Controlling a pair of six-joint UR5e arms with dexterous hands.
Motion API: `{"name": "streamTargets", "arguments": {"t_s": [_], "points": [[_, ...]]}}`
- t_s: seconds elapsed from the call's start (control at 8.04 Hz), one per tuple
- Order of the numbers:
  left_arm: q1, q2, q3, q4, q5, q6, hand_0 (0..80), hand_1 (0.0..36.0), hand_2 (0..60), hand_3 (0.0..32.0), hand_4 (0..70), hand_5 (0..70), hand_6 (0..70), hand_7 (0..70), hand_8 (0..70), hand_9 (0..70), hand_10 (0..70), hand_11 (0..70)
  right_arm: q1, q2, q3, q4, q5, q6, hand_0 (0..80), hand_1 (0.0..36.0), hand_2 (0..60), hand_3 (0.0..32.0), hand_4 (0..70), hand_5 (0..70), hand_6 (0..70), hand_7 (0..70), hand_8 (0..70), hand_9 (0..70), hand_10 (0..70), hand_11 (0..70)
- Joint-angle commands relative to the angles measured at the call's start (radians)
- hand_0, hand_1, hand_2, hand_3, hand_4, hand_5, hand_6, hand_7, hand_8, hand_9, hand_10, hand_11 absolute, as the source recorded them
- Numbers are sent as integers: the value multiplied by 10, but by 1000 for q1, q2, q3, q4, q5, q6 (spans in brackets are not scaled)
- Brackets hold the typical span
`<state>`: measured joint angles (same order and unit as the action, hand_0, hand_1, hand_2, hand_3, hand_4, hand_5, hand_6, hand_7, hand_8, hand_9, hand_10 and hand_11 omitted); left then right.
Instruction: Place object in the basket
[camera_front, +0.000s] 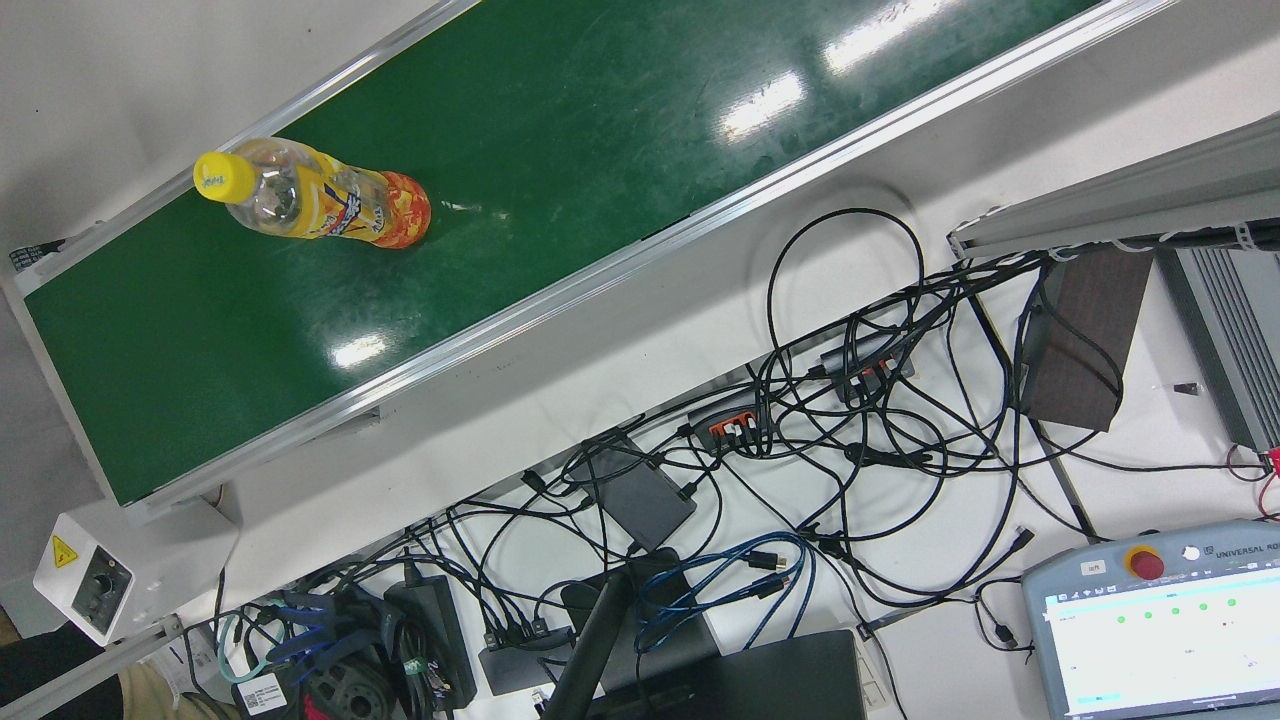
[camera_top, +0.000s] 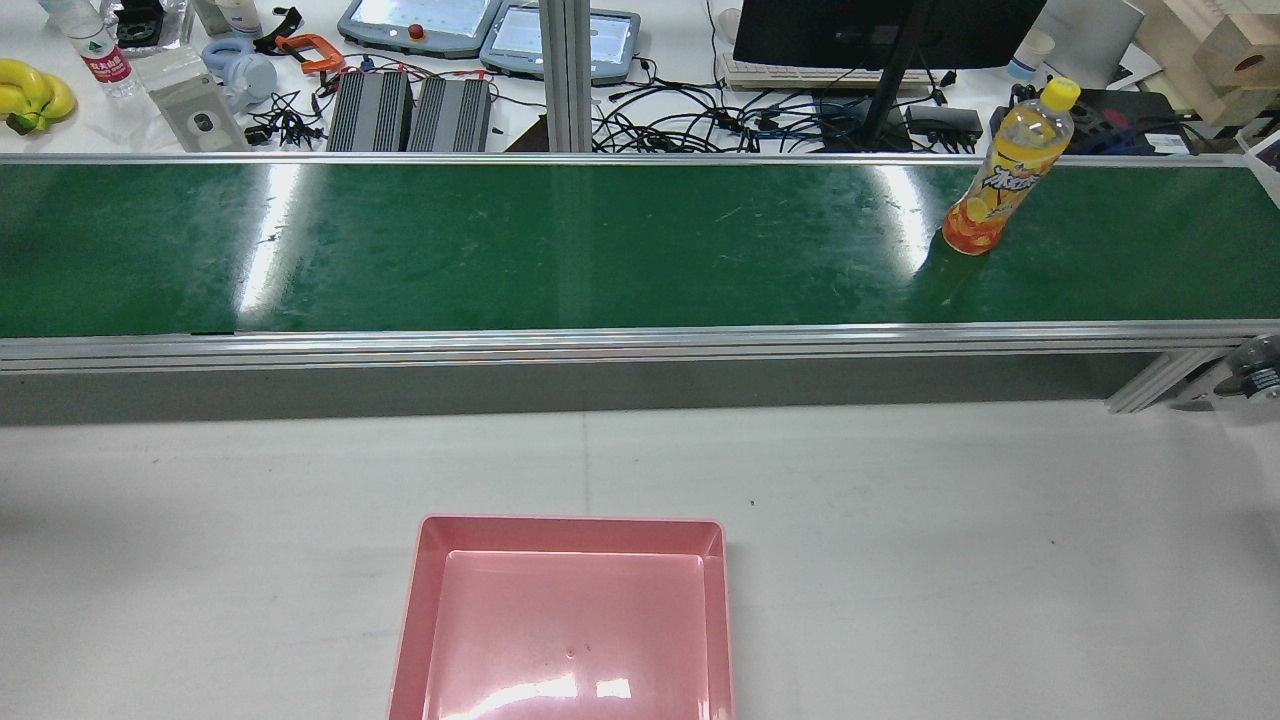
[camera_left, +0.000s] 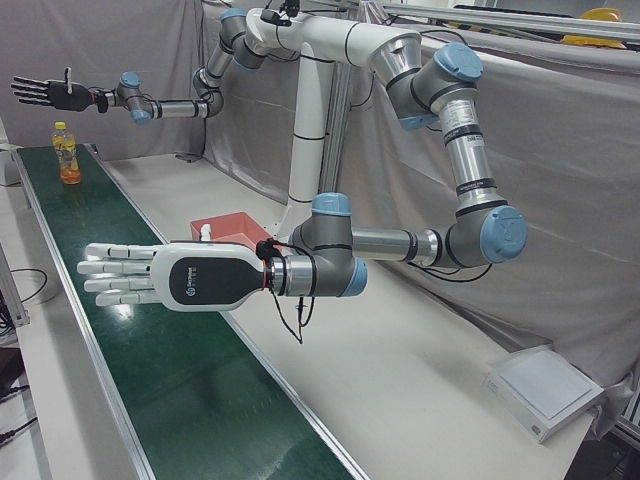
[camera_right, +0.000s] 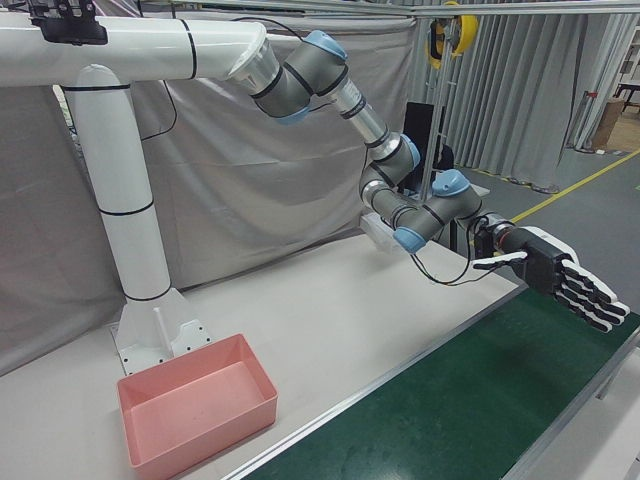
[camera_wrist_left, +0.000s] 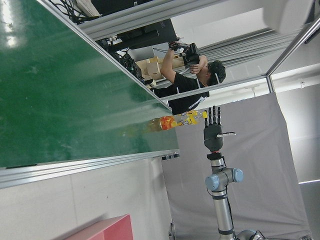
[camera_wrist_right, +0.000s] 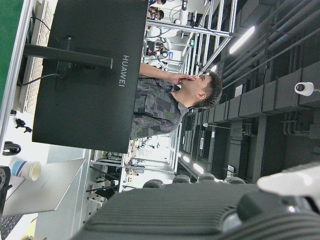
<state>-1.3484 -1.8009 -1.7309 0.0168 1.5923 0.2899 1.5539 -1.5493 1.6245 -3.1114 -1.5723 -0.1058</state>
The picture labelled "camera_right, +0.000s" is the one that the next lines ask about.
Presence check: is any green conveyor belt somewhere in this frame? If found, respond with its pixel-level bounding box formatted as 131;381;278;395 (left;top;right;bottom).
219;284;640;480

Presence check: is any black head camera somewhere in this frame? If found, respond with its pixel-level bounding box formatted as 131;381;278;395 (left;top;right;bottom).
28;0;109;46

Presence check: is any grey fabric backdrop curtain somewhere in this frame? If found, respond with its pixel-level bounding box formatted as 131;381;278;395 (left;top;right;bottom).
0;0;431;376

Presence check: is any yellow hard hat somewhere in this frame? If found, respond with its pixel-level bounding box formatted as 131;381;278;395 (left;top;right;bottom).
425;18;448;71
447;13;480;57

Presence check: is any aluminium profile frame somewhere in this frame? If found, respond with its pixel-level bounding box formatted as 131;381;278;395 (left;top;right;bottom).
407;0;640;251

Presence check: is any grey pleated curtain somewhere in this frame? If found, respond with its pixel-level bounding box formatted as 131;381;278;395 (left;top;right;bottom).
414;12;617;194

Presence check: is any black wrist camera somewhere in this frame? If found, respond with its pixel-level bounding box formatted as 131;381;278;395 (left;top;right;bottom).
472;214;504;257

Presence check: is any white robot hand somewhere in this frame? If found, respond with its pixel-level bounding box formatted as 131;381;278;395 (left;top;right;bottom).
472;225;631;334

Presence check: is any white robot torso stand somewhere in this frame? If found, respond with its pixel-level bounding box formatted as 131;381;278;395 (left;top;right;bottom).
0;14;269;379

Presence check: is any small translucent plastic case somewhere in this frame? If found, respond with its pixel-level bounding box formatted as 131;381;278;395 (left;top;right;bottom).
360;213;404;253

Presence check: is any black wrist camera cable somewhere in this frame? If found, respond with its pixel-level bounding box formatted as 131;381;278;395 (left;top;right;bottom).
407;227;501;287

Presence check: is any pink plastic basket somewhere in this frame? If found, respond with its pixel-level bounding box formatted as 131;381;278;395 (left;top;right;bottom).
116;333;279;471

